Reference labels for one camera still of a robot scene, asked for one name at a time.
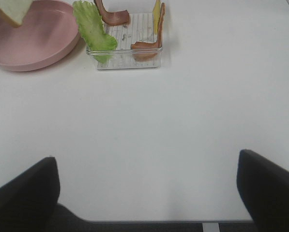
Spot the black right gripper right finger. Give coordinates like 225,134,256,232
236,149,289,232

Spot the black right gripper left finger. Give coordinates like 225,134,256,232
0,157,89,232

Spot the bacon strip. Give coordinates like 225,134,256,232
131,2,166,61
94,0,130,26

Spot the green lettuce leaf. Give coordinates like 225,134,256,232
73,0,118,51

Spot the bread slice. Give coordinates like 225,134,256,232
0,0,33,28

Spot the yellow cheese slice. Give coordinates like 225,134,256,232
152,0,161,35

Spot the pink round plate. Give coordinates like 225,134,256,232
0,0,80,72

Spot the right clear plastic tray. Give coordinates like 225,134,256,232
86,12,163,70

